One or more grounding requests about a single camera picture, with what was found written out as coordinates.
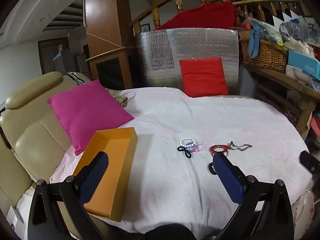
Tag camouflage cloth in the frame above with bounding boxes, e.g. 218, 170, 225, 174
110, 90, 137, 108

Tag floral paper bag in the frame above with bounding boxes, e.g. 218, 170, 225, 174
291, 189, 316, 240

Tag silver foil insulation mat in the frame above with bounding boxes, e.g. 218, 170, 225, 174
135, 27, 240, 97

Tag orange cardboard box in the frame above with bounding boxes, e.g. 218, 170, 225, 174
73, 127, 138, 222

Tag blue cloth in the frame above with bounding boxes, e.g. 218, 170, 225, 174
247, 25, 265, 58

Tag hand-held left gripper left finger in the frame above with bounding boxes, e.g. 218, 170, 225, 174
27, 151, 109, 240

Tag red pillow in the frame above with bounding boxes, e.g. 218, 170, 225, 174
179, 57, 229, 97

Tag grey storage box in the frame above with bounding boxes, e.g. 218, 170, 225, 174
53, 47, 87, 73

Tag wicker basket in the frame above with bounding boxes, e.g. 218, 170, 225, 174
239, 38, 288, 73

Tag grey metal bracelet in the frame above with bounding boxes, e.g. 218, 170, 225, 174
229, 141, 252, 152

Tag wooden glass-door cabinet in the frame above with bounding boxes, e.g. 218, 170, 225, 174
85, 46, 137, 90

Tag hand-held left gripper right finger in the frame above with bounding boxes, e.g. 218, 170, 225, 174
212, 152, 295, 240

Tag clear plastic bag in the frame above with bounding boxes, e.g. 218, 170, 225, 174
279, 21, 308, 41

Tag white card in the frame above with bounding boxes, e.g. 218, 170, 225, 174
7, 206, 26, 231

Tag beige leather sofa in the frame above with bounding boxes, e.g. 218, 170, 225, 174
0, 71, 93, 230

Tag purple bead bracelet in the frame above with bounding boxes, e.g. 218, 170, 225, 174
184, 142, 198, 153

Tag wooden stair railing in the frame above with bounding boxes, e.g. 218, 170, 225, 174
129, 0, 308, 34

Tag teal cardboard box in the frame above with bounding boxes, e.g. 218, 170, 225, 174
287, 50, 320, 78

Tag white bead bracelet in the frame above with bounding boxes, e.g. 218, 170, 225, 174
179, 137, 195, 147

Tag striped cloth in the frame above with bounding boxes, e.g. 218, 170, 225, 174
67, 72, 83, 87

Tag pink pillow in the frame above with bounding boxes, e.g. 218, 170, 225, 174
47, 79, 135, 156

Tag white pink blanket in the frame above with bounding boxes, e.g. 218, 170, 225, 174
50, 87, 313, 238

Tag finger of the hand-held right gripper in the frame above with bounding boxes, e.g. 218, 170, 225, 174
299, 151, 320, 173

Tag dark cloth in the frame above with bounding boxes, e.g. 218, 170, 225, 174
144, 224, 196, 240

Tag wooden side table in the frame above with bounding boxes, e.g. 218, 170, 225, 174
241, 62, 320, 140

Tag red bead bracelet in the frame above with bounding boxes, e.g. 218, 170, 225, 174
209, 144, 230, 155

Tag wooden pillar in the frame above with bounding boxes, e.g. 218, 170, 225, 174
84, 0, 129, 58

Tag red blanket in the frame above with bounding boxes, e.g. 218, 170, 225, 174
155, 1, 240, 30

